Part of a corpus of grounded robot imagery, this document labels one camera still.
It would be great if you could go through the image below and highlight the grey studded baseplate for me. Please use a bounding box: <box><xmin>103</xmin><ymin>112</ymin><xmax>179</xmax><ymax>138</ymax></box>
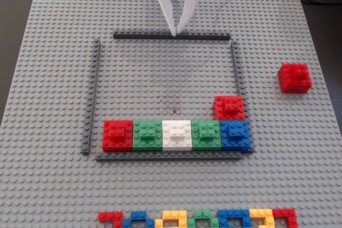
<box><xmin>0</xmin><ymin>0</ymin><xmax>342</xmax><ymax>228</ymax></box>

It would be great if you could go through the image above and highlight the dark grey border strip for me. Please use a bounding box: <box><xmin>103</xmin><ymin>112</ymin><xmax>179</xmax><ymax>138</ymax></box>
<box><xmin>81</xmin><ymin>38</ymin><xmax>102</xmax><ymax>155</ymax></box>
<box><xmin>95</xmin><ymin>151</ymin><xmax>244</xmax><ymax>162</ymax></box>
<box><xmin>112</xmin><ymin>29</ymin><xmax>231</xmax><ymax>40</ymax></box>
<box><xmin>230</xmin><ymin>40</ymin><xmax>254</xmax><ymax>154</ymax></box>

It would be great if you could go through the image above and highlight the green brick cube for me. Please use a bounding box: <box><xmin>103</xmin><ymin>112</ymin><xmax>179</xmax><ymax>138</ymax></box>
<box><xmin>132</xmin><ymin>120</ymin><xmax>164</xmax><ymax>152</ymax></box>
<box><xmin>191</xmin><ymin>120</ymin><xmax>222</xmax><ymax>152</ymax></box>

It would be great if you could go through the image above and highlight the blue brick cube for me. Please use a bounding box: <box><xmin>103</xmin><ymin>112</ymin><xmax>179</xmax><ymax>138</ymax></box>
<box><xmin>219</xmin><ymin>120</ymin><xmax>252</xmax><ymax>154</ymax></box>

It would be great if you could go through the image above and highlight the green brick letter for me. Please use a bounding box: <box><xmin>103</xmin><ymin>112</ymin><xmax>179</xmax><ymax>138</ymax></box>
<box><xmin>186</xmin><ymin>210</ymin><xmax>220</xmax><ymax>228</ymax></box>

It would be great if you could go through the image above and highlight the red brick letter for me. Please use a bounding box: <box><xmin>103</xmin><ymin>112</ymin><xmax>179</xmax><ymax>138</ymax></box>
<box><xmin>98</xmin><ymin>211</ymin><xmax>124</xmax><ymax>228</ymax></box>
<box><xmin>272</xmin><ymin>208</ymin><xmax>298</xmax><ymax>228</ymax></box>

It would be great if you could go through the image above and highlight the white brick cube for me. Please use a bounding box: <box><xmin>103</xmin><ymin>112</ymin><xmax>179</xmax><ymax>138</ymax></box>
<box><xmin>161</xmin><ymin>120</ymin><xmax>192</xmax><ymax>152</ymax></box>

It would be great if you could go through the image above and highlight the red brick cube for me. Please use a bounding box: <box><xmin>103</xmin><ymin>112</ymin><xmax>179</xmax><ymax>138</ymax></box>
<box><xmin>213</xmin><ymin>96</ymin><xmax>246</xmax><ymax>121</ymax></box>
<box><xmin>102</xmin><ymin>120</ymin><xmax>134</xmax><ymax>153</ymax></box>
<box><xmin>277</xmin><ymin>63</ymin><xmax>313</xmax><ymax>94</ymax></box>

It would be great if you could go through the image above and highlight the blue brick letter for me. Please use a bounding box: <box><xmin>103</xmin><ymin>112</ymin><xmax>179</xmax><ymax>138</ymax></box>
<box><xmin>122</xmin><ymin>211</ymin><xmax>156</xmax><ymax>228</ymax></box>
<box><xmin>217</xmin><ymin>209</ymin><xmax>252</xmax><ymax>228</ymax></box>

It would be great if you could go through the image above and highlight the yellow brick letter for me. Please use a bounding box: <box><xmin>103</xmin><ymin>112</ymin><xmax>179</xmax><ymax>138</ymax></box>
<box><xmin>154</xmin><ymin>210</ymin><xmax>188</xmax><ymax>228</ymax></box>
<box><xmin>250</xmin><ymin>208</ymin><xmax>275</xmax><ymax>228</ymax></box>

